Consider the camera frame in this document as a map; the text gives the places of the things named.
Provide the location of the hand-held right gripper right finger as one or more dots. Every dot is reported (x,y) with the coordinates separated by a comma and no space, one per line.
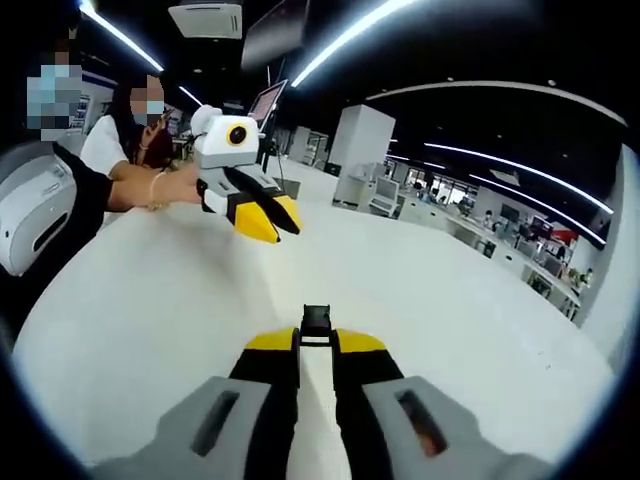
(450,425)

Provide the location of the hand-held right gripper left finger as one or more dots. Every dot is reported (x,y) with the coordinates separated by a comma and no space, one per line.
(220,415)

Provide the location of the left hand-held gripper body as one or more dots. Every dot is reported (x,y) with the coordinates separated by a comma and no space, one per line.
(220,150)

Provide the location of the black socket plastic buckle part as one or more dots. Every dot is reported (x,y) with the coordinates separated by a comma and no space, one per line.
(317,314)

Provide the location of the person's left hand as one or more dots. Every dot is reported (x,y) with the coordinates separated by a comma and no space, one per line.
(185,187)

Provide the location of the black monitor stand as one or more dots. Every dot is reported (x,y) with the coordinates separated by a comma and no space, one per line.
(265,150)

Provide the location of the red-screen monitor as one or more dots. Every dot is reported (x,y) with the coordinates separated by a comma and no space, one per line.
(265,107)

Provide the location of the white ceiling light strip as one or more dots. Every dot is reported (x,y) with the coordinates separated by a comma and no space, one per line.
(310,71)
(125,40)

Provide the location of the dark hanging ceiling screen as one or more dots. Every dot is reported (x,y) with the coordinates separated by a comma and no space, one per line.
(272,35)

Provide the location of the ceiling air vent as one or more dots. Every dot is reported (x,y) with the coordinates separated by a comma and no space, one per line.
(205,20)

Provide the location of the row of white office desks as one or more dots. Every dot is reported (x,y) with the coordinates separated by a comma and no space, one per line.
(505,260)

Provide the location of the white worn device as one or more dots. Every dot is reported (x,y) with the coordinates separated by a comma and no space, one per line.
(35,215)

